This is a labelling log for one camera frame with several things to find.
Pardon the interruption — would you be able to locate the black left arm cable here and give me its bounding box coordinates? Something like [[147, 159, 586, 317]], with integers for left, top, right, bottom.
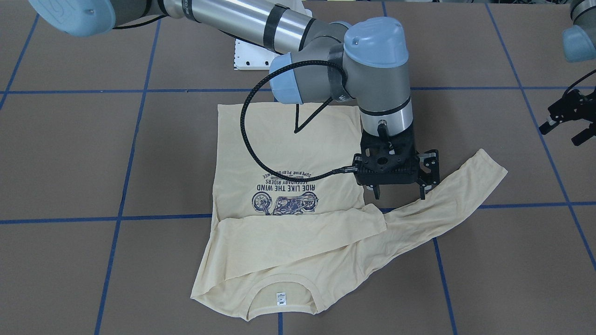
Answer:
[[240, 60, 359, 183]]

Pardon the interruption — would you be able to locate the beige long-sleeve printed shirt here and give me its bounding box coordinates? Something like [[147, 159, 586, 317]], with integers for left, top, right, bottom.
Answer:
[[191, 104, 507, 321]]

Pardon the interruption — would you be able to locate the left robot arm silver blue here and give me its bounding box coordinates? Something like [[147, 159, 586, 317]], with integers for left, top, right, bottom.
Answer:
[[539, 0, 596, 146]]

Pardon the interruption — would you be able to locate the white central mounting column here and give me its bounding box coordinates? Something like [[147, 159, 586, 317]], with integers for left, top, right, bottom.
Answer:
[[233, 0, 313, 70]]

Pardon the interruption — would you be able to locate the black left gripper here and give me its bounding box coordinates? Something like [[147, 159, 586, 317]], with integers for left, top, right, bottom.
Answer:
[[539, 89, 596, 147]]

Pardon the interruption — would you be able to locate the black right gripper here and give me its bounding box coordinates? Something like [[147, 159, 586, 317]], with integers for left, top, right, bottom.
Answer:
[[353, 127, 440, 200]]

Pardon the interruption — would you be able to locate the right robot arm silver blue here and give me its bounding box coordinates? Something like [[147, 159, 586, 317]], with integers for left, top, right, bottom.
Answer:
[[30, 0, 440, 199]]

